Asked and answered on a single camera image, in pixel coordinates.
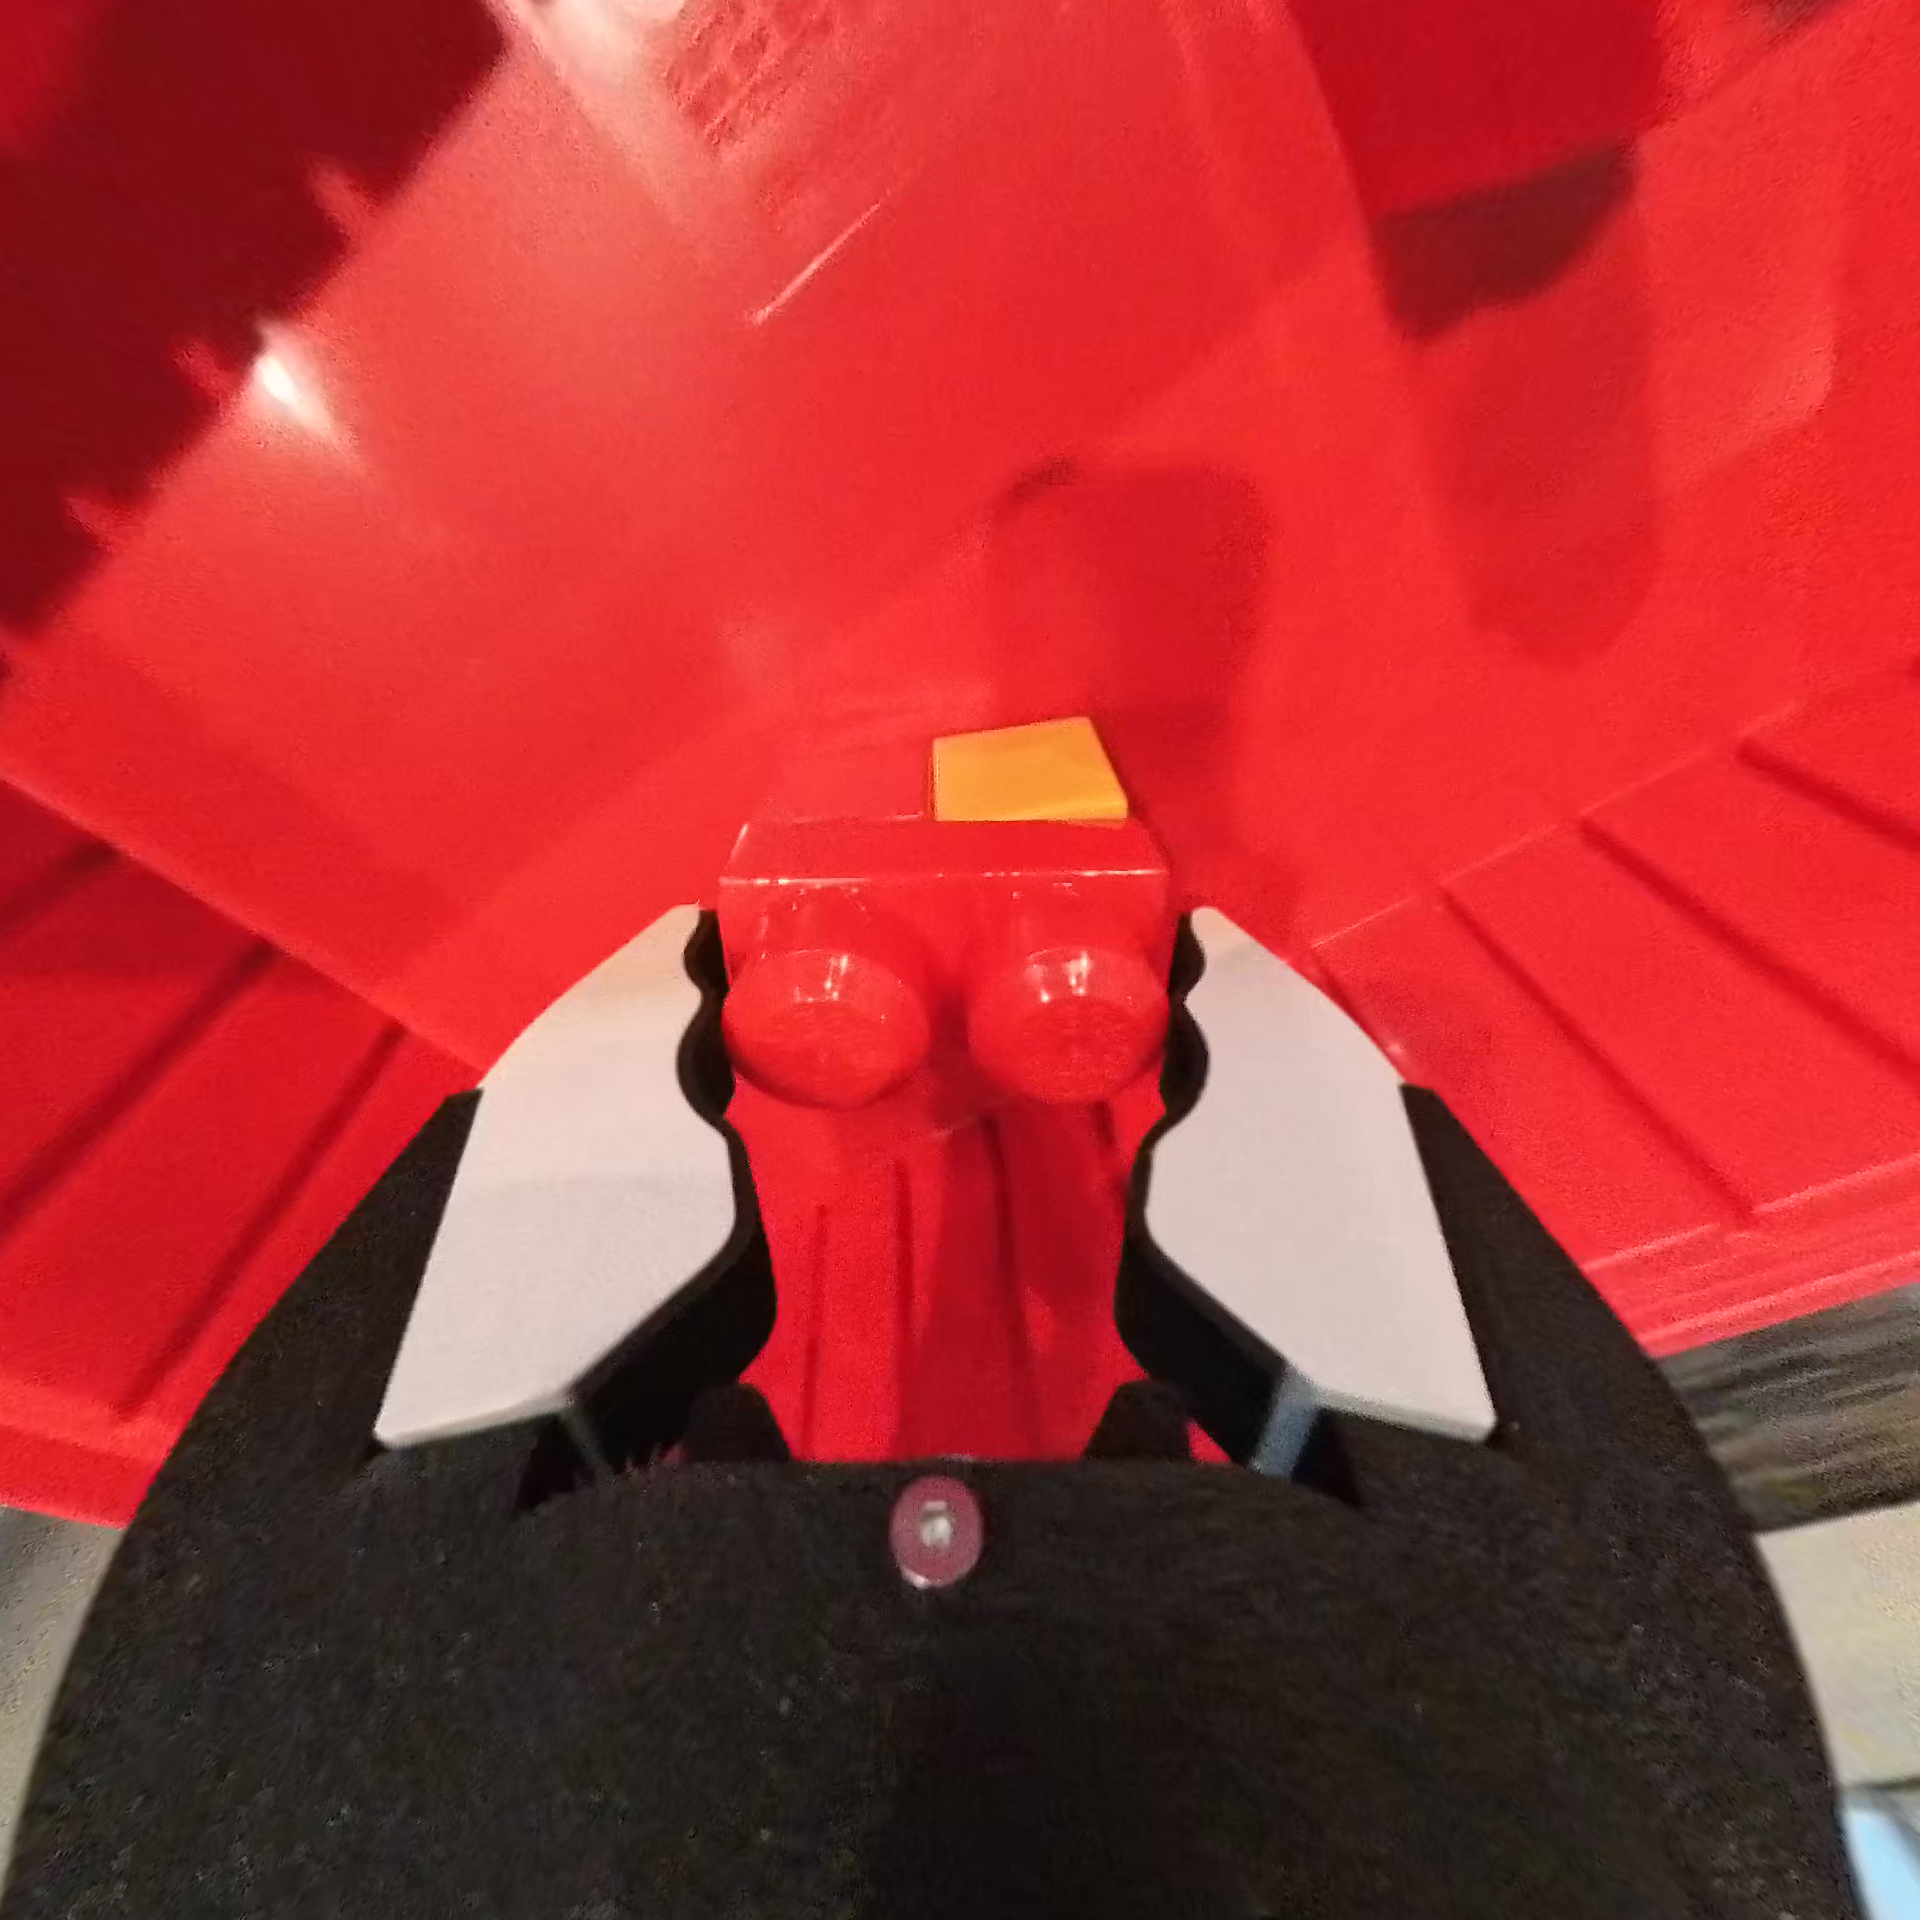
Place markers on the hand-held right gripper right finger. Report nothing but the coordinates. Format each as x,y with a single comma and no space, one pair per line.
1306,1184

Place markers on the red two-stud block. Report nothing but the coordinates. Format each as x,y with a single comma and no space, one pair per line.
944,931

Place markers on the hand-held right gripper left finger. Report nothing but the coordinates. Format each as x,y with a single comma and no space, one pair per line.
586,1201

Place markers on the yellow single-stud block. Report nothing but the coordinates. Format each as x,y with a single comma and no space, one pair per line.
1028,773

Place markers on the red plastic bin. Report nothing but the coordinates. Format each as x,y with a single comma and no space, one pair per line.
750,524

